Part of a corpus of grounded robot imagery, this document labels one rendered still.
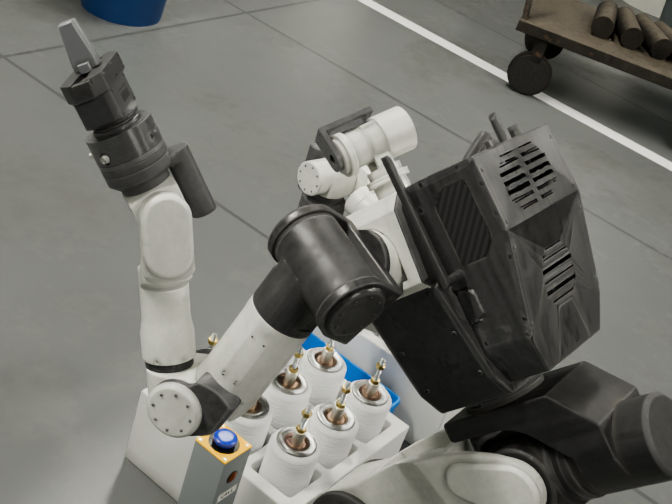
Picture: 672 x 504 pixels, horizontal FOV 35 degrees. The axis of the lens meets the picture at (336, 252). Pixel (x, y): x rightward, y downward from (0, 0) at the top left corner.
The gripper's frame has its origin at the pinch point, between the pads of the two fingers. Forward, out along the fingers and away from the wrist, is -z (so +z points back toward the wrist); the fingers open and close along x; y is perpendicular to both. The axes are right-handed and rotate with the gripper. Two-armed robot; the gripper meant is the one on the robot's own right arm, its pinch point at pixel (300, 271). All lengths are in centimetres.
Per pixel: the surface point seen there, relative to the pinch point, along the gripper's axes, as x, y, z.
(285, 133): 108, 91, -39
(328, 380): -2.1, -15.5, -16.1
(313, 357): -1.2, -10.0, -14.5
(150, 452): -31.2, 0.4, -33.8
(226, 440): -40.5, -22.0, -7.1
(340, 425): -11.8, -26.5, -14.6
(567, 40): 242, 67, -10
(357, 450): -6.2, -29.0, -22.0
